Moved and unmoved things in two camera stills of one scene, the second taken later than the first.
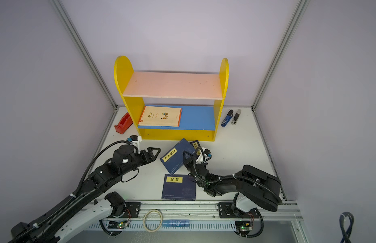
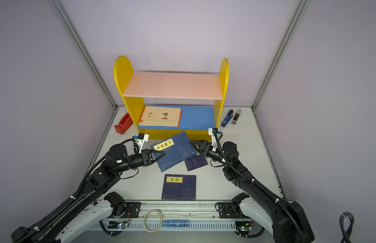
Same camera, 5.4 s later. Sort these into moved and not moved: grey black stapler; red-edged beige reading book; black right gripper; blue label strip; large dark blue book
Moved: black right gripper
Not moved: red-edged beige reading book; blue label strip; grey black stapler; large dark blue book
